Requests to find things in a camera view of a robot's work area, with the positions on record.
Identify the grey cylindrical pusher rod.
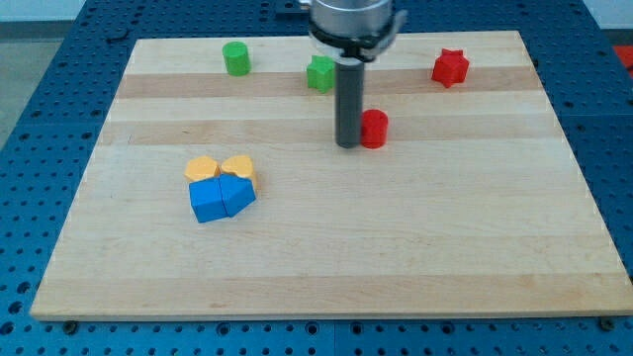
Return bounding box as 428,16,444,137
334,62,365,148

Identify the red cylinder block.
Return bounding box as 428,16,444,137
361,109,389,149

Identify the green star block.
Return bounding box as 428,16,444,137
307,55,335,93

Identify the red star block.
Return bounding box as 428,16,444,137
431,48,470,88

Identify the green cylinder block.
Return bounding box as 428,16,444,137
222,42,251,76

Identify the yellow heart block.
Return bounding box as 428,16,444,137
220,155,258,191

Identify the blue pentagon block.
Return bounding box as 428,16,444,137
219,174,256,218

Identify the yellow pentagon block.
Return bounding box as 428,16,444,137
184,155,221,182

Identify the wooden board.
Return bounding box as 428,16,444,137
31,31,632,321

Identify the blue cube block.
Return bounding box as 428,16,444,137
189,178,227,223

